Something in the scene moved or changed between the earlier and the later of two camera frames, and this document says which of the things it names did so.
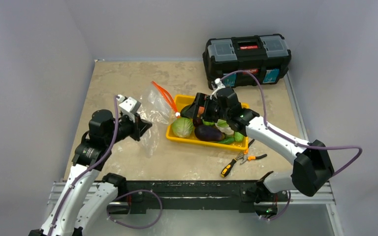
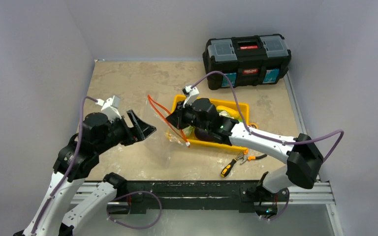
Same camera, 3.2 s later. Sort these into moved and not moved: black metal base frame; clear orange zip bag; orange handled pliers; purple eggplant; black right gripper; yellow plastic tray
Moved: clear orange zip bag; black right gripper
Not moved: purple eggplant; orange handled pliers; black metal base frame; yellow plastic tray
